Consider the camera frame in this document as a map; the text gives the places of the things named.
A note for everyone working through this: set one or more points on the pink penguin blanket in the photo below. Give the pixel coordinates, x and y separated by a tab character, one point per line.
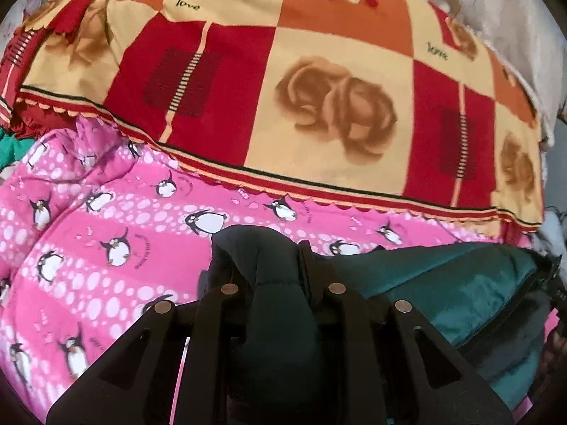
110	239

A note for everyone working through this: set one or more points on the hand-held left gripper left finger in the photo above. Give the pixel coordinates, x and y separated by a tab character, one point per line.
221	306

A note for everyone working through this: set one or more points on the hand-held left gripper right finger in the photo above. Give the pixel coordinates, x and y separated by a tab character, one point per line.
317	270

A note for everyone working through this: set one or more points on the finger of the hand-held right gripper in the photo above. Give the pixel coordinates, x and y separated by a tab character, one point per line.
553	280

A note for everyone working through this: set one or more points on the red yellow rose blanket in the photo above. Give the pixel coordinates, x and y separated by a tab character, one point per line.
310	97

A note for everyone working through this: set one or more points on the cream textured cloth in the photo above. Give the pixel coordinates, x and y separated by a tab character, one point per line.
496	17

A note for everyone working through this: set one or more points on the teal puffer jacket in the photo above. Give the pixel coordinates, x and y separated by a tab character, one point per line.
425	283

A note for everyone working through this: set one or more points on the green cloth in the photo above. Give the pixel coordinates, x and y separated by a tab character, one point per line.
10	152

